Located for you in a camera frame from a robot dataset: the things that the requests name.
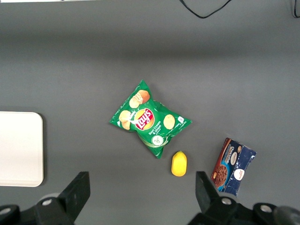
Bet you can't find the black looped cable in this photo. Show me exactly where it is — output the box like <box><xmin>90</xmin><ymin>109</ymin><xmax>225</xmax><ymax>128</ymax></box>
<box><xmin>179</xmin><ymin>0</ymin><xmax>233</xmax><ymax>19</ymax></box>

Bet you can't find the yellow lemon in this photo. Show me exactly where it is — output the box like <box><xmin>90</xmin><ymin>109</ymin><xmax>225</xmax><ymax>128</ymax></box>
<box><xmin>171</xmin><ymin>151</ymin><xmax>188</xmax><ymax>177</ymax></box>

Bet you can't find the beige plastic tray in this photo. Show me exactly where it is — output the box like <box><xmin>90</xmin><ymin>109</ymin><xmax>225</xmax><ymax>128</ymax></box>
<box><xmin>0</xmin><ymin>112</ymin><xmax>44</xmax><ymax>188</ymax></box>

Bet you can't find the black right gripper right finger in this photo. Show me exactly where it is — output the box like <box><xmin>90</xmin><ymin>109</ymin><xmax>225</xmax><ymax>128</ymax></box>
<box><xmin>188</xmin><ymin>171</ymin><xmax>254</xmax><ymax>225</ymax></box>

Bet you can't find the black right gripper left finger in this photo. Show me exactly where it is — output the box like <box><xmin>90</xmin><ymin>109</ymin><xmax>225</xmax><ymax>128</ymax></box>
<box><xmin>35</xmin><ymin>172</ymin><xmax>91</xmax><ymax>225</ymax></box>

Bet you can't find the blue chocolate cookie box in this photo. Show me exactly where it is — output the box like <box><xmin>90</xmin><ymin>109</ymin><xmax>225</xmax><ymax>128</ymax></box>
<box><xmin>210</xmin><ymin>137</ymin><xmax>257</xmax><ymax>197</ymax></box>

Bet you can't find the green chips bag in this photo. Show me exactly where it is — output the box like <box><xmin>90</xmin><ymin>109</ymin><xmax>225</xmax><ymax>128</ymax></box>
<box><xmin>109</xmin><ymin>79</ymin><xmax>193</xmax><ymax>159</ymax></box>

